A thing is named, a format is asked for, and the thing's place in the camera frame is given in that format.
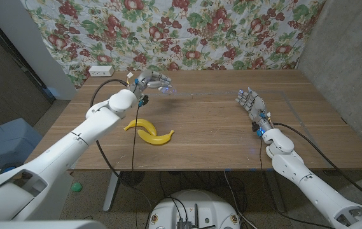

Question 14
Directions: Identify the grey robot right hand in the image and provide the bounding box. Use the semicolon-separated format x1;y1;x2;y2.
235;88;275;134

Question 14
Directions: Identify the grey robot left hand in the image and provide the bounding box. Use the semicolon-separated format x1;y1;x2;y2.
129;69;172;96

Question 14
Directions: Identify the clear medicine bottle white cap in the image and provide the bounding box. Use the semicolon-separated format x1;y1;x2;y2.
158;83;177;95

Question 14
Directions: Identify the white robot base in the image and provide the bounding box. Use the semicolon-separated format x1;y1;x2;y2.
148;189;241;229

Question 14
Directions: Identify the yellow toy banana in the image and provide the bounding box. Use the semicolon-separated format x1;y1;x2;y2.
123;118;158;137
137;128;175;146

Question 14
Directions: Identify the grey tape outline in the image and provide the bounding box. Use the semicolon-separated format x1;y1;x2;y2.
71;90;333;169

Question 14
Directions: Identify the white power strip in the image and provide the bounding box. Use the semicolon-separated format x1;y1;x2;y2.
88;65;115;78

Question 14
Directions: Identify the floral fruit print backdrop cloth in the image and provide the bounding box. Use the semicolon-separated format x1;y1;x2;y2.
21;0;326;90

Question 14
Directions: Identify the grey table leg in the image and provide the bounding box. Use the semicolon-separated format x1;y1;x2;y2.
265;170;286;213

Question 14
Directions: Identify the black round fan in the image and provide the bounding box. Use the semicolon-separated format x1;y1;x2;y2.
119;170;146;187

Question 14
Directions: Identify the white table leg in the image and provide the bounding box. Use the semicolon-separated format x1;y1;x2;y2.
102;170;121;213

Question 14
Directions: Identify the blue-grey plastic bin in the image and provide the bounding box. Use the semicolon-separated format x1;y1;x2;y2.
0;118;43;171

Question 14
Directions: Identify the white robot torso edge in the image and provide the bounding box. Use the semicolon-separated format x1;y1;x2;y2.
0;219;107;229

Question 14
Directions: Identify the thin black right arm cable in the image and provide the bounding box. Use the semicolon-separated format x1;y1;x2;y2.
258;136;337;229

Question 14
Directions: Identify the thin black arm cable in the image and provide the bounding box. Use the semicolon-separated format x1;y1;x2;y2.
131;104;141;229
258;136;337;229

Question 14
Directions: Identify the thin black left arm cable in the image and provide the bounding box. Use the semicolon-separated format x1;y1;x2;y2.
131;104;141;229

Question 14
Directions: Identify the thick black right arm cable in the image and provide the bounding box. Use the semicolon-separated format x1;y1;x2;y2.
272;121;362;209

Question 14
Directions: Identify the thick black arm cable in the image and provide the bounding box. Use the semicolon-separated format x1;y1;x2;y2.
90;78;153;229
272;121;362;209

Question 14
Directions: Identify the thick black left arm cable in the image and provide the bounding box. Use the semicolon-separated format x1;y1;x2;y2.
90;78;153;229

